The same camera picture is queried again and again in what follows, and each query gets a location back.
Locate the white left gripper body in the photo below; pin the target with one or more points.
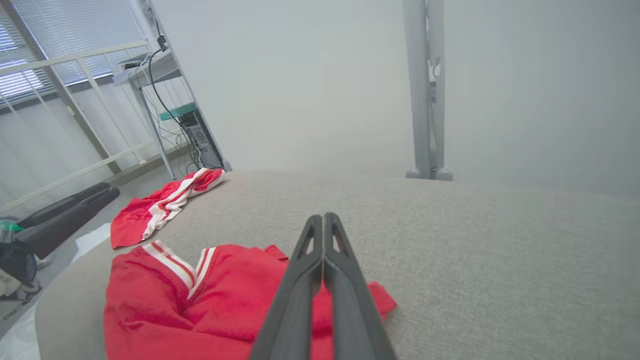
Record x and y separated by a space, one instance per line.
15 262

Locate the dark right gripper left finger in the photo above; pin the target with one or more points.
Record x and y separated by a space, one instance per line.
295 310

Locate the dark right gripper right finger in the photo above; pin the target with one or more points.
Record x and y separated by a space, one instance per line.
355 310

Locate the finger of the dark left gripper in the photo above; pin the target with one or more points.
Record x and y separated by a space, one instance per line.
65 204
70 225

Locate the red shorts white side stripe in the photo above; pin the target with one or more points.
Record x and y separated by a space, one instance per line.
135 220

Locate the red and white sports jersey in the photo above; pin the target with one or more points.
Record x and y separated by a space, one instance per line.
165 320

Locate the grey window pillar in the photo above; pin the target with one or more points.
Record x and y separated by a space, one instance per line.
60 87

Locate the white window blind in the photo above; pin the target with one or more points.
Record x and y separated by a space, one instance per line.
85 30
20 75

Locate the white device on desk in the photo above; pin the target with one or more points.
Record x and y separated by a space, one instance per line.
125 72

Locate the teal box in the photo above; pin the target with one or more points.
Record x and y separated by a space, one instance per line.
177 111

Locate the white metal railing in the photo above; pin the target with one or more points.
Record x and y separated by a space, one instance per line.
75 56

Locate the grey metal desk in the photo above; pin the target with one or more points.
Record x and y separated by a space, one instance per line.
160 70

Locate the grey metal partition post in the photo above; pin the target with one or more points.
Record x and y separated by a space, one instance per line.
417 90

